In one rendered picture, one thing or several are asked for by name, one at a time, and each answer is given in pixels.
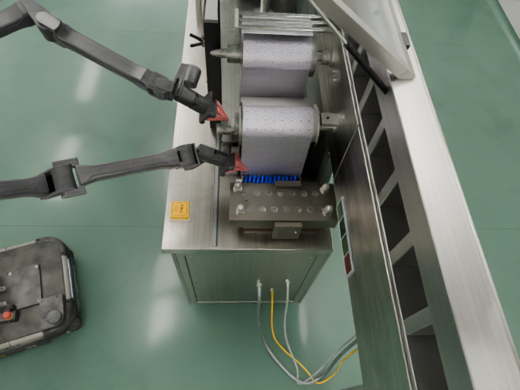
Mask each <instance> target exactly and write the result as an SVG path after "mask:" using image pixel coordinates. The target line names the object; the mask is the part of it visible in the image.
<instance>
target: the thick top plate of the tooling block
mask: <svg viewBox="0 0 520 390"><path fill-rule="evenodd" d="M234 184H235V183H230V215H229V227H230V228H273V227H274V224H275V222H302V224H303V228H335V227H336V226H337V223H338V218H337V202H336V197H335V191H334V185H333V184H329V185H330V189H329V193H328V194H322V193H321V192H320V188H321V187H322V185H323V184H318V183H301V187H300V189H287V188H275V183H242V188H243V190H242V192H241V193H235V192H234V191H233V187H234ZM239 204H243V205H244V207H245V215H243V216H238V215H237V214H236V213H235V211H236V208H237V206H238V205H239ZM327 205H331V206H332V208H333V211H332V215H331V216H330V217H325V216H324V215H323V209H324V208H325V207H326V206H327Z"/></svg>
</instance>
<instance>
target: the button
mask: <svg viewBox="0 0 520 390"><path fill-rule="evenodd" d="M189 212H190V202H189V201H172V203H171V211H170V219H179V220H188V219H189Z"/></svg>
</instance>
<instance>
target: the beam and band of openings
mask: <svg viewBox="0 0 520 390"><path fill-rule="evenodd" d="M392 5H393V8H394V10H395V14H396V17H397V20H398V22H399V26H400V29H401V34H402V38H403V42H404V44H405V45H406V48H407V50H408V53H409V57H410V60H411V63H412V67H413V70H414V72H415V75H416V77H415V78H413V79H411V80H400V79H398V78H397V77H396V76H395V75H394V74H393V73H392V72H391V71H389V70H388V69H387V68H386V67H385V66H383V65H382V64H381V63H380V62H379V61H378V60H376V59H375V58H374V57H373V56H372V55H371V54H370V53H369V52H368V51H367V50H365V49H364V48H363V47H362V46H361V45H360V44H358V43H357V42H356V41H355V40H354V39H353V38H351V37H350V36H349V35H348V34H347V33H346V32H345V31H343V30H342V28H340V30H341V35H342V36H343V37H344V38H345V39H346V40H347V41H350V43H351V44H352V45H353V46H354V48H355V49H356V50H357V51H358V52H359V53H360V55H361V56H362V57H363V58H364V60H365V61H366V62H367V63H368V65H369V66H370V67H371V68H372V70H373V71H374V72H375V73H376V74H377V75H378V76H379V78H380V79H381V80H382V82H383V83H384V84H385V85H386V87H387V88H388V91H387V94H383V93H382V91H381V90H380V89H379V88H378V86H377V85H376V84H375V83H374V81H373V80H372V79H371V78H370V77H369V76H368V75H367V74H366V73H365V72H364V70H363V69H362V68H361V66H360V65H359V64H358V63H357V62H356V60H355V59H354V58H353V57H352V56H351V55H350V54H349V52H348V51H347V50H346V49H345V48H344V49H345V53H346V58H347V65H348V69H349V73H350V77H351V84H352V88H353V92H354V99H355V104H356V108H357V114H358V118H359V122H360V126H361V134H362V138H363V142H364V149H365V153H366V157H367V161H368V168H369V172H370V176H371V183H372V187H373V191H374V195H375V203H376V207H377V211H378V218H379V222H380V226H381V232H382V237H383V241H384V245H385V252H386V256H387V260H388V267H389V271H390V276H391V280H392V287H393V291H394V294H395V301H396V306H397V310H398V314H399V321H400V325H401V329H402V336H403V340H404V345H405V352H406V356H407V359H408V363H409V370H410V375H411V379H412V386H413V390H520V371H519V369H518V365H517V362H516V360H515V356H514V353H513V350H512V348H511V344H510V341H509V339H508V335H507V332H506V329H505V325H504V323H503V320H502V318H501V314H500V311H499V308H498V305H497V302H496V299H495V297H494V293H493V290H492V288H491V284H490V281H489V278H488V274H487V272H486V269H485V267H484V263H483V260H482V257H481V253H480V251H479V248H478V246H477V242H476V239H475V237H474V233H473V230H472V227H471V225H470V221H469V218H468V216H467V212H466V209H465V206H464V202H463V200H462V197H461V195H460V191H459V188H458V185H457V181H456V179H455V176H454V174H453V170H452V167H451V165H450V161H449V158H448V155H447V153H446V149H445V146H444V144H443V140H442V137H441V134H440V130H439V128H438V125H437V123H436V119H435V116H434V113H433V110H432V107H431V104H430V102H429V98H428V95H427V93H426V89H425V86H424V83H423V79H422V77H421V74H420V72H419V68H418V65H417V62H416V58H415V56H414V53H413V51H412V47H411V44H410V42H409V38H408V35H407V32H406V30H405V26H404V23H403V21H402V17H401V14H400V11H399V7H398V5H397V2H396V0H392Z"/></svg>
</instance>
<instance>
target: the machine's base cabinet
mask: <svg viewBox="0 0 520 390"><path fill-rule="evenodd" d="M330 254H331V253H171V255H172V257H173V261H174V264H175V266H176V270H177V272H178V275H179V277H180V281H181V283H182V286H183V290H184V292H185V294H186V298H187V301H188V303H189V304H191V303H192V304H201V303H258V288H257V287H256V284H257V283H261V284H262V288H261V303H272V292H270V289H271V288H273V289H274V291H275V292H273V303H286V280H287V279H289V280H290V284H289V302H288V303H301V301H302V300H303V298H304V296H305V295H306V293H307V292H308V290H309V288H310V287H311V285H312V284H313V282H314V280H315V279H316V277H317V276H318V274H319V272H320V270H321V269H322V268H323V266H324V264H325V263H326V261H327V259H328V258H329V257H330Z"/></svg>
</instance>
